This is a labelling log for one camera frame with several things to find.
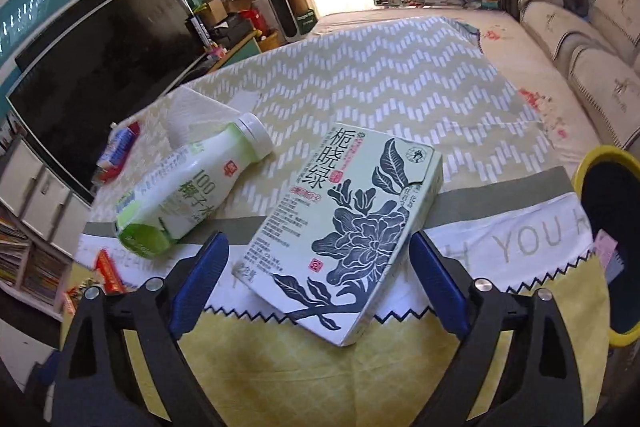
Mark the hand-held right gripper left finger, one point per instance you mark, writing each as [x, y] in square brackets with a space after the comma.
[197, 282]

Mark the beige embroidered sofa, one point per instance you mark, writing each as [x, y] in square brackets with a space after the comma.
[600, 72]

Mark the red blue snack packet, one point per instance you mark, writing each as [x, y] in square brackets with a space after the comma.
[117, 152]

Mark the yellow-rimmed black bin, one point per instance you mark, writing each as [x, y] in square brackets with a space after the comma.
[610, 207]

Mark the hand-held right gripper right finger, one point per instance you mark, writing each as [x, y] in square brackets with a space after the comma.
[442, 282]

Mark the pink paper slip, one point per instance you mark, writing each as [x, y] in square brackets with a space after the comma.
[607, 254]

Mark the yellow cloth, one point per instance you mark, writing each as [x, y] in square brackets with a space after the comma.
[400, 382]

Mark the white drawer cabinet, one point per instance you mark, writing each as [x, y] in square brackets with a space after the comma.
[35, 197]

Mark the white green drink bottle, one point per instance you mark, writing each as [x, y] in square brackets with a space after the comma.
[185, 192]

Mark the open cardboard box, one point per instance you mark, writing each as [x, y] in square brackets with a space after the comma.
[225, 7]

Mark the red canister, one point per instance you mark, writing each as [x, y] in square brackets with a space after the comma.
[252, 22]

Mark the dark green box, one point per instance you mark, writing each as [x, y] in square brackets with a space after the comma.
[304, 24]

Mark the black flat television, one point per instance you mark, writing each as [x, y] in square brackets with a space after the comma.
[100, 82]

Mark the chevron patterned blanket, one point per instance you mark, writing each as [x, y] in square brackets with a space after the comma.
[390, 77]

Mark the orange snack packet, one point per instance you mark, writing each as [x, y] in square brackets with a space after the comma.
[110, 272]

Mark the white paper towel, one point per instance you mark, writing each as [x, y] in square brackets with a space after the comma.
[200, 117]

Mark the row of books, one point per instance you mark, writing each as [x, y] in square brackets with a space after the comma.
[30, 267]

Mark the green floral carton box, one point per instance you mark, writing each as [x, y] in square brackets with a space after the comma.
[345, 232]

